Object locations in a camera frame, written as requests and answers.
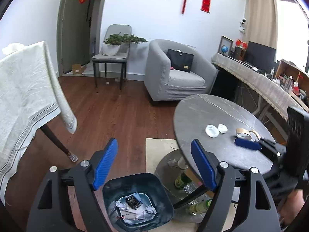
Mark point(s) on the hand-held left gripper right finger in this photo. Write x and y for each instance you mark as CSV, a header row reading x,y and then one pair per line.
x,y
204,166

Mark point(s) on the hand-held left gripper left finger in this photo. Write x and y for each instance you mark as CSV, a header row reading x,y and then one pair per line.
x,y
106,164

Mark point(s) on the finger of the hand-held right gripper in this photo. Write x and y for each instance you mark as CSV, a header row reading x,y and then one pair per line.
x,y
268,140
247,144

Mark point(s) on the brown cardboard tape core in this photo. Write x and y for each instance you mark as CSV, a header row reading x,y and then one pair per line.
x,y
242,133

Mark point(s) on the dark teal trash bin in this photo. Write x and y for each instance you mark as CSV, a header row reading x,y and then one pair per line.
x,y
113,191

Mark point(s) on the white paper ball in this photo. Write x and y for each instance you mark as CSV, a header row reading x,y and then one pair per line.
x,y
120,203
151,209

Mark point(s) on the black box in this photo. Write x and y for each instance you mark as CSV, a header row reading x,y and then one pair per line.
x,y
132,201

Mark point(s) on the red and white carton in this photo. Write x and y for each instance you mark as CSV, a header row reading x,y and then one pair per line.
x,y
125,215

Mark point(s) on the person's right forearm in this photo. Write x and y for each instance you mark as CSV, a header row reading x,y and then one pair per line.
x,y
293,207

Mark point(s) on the white paper cup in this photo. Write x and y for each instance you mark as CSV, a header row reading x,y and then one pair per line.
x,y
182,163

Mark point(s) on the clear plastic bottle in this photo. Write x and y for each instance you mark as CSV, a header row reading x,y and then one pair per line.
x,y
193,188

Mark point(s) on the green glass bottle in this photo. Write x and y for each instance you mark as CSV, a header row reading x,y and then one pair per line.
x,y
181,181

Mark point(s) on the small white plastic lid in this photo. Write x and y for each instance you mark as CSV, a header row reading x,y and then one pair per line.
x,y
222,128

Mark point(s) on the large white plastic lid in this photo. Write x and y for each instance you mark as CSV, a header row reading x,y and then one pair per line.
x,y
212,131

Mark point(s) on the yellow green bottle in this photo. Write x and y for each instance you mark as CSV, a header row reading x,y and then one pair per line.
x,y
200,206

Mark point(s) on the round grey stone table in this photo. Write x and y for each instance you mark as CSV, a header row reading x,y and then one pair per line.
x,y
217,111

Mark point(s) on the beige floor mat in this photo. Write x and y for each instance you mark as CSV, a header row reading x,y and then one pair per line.
x,y
157,149

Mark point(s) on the beige fringed desk cloth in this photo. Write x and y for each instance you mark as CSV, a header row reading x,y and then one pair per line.
x,y
260,84

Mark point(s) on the black cabinet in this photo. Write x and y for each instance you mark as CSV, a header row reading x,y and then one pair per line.
x,y
224,84

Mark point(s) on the brown desk shelf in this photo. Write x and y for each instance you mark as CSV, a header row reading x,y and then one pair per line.
x,y
289,70

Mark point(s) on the slim white bottle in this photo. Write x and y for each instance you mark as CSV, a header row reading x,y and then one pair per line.
x,y
272,71

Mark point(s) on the black monitor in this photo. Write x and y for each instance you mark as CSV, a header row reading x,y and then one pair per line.
x,y
260,55

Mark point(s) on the grey armchair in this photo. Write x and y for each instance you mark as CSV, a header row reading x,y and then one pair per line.
x,y
183,82

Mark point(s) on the small blue globe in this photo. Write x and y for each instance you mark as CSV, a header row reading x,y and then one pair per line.
x,y
225,49

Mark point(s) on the small cardboard box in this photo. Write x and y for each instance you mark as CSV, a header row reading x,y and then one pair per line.
x,y
78,69

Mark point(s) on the small red flags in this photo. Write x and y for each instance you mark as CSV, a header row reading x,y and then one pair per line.
x,y
241,43

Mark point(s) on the black bag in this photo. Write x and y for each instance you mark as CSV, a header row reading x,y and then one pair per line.
x,y
179,59

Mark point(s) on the pale patterned tablecloth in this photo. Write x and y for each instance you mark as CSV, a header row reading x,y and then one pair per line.
x,y
24,89

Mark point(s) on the potted green plant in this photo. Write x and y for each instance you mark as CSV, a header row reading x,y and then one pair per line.
x,y
111,49

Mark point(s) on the beige curtain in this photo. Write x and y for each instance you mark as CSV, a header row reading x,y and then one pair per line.
x,y
262,17

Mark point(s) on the grey dining chair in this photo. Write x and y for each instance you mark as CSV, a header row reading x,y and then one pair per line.
x,y
118,30

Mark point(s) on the grey door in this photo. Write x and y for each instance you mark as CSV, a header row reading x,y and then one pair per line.
x,y
72,29

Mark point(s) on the red hanging scroll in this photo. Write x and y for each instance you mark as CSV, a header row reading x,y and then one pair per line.
x,y
206,2

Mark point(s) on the white tissue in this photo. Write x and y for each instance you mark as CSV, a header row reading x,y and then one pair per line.
x,y
12,48

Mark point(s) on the white desk frame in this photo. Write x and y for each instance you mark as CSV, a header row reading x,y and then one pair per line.
x,y
268,116

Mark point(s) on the picture frame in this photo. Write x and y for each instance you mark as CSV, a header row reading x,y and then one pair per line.
x,y
227,41

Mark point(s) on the white security camera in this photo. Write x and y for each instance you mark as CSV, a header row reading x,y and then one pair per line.
x,y
243,24

